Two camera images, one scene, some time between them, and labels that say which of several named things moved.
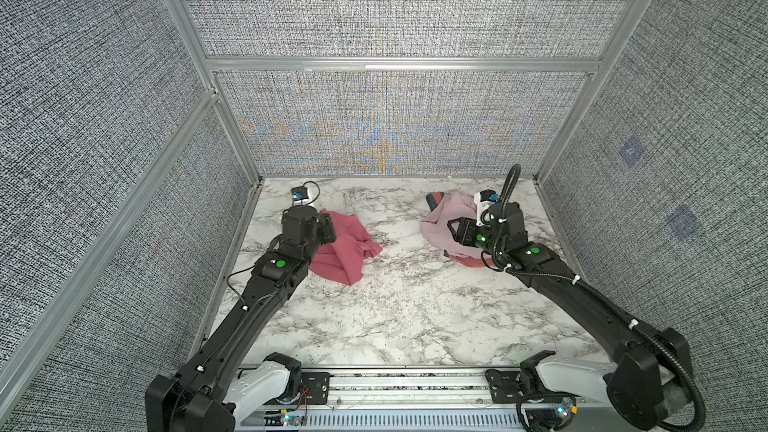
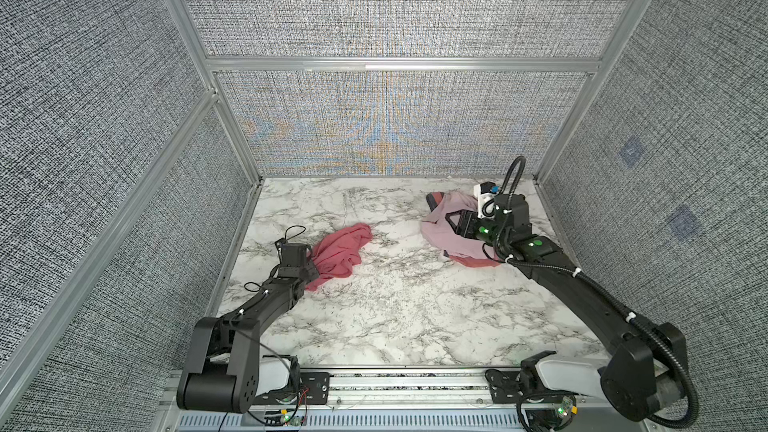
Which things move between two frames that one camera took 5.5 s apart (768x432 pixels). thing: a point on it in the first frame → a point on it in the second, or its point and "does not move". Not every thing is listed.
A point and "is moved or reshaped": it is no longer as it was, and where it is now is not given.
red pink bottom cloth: [471, 261] does not move
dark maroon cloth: [433, 199] does not move
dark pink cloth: [342, 259] is moved or reshaped
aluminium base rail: [367, 399] does not move
